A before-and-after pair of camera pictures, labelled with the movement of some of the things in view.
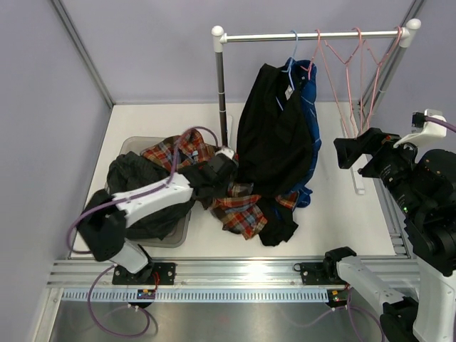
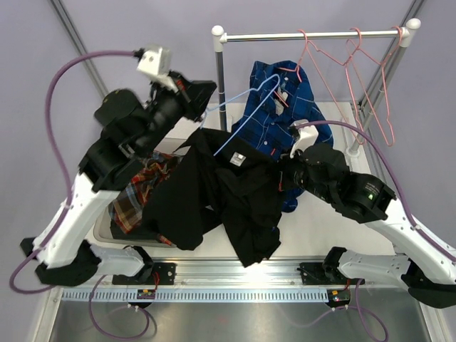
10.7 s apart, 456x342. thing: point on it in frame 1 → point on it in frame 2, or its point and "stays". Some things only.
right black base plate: x=325 y=273 stays
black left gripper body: x=219 y=186 → x=169 y=105
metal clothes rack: x=406 y=33 stays
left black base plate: x=154 y=273 stays
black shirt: x=274 y=145 → x=214 y=177
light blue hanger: x=288 y=70 → x=242 y=92
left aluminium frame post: x=83 y=51 stays
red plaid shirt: x=236 y=211 → x=127 y=206
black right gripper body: x=392 y=164 → x=298 y=172
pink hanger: x=375 y=80 → x=383 y=71
